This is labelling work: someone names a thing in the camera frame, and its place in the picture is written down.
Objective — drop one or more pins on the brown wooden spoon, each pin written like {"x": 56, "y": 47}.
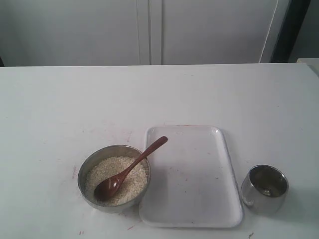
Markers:
{"x": 110, "y": 186}

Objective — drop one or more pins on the dark vertical post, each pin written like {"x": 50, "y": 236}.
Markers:
{"x": 290, "y": 28}

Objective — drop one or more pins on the white rectangular plastic tray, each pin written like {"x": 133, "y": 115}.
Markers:
{"x": 192, "y": 181}

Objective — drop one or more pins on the white uncooked rice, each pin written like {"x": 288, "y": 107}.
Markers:
{"x": 132, "y": 186}

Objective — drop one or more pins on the white cabinet doors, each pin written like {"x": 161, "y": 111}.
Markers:
{"x": 139, "y": 32}

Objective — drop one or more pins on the large steel rice bowl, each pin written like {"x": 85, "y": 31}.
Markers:
{"x": 96, "y": 158}

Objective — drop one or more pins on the small metal cup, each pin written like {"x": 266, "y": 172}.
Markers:
{"x": 264, "y": 189}

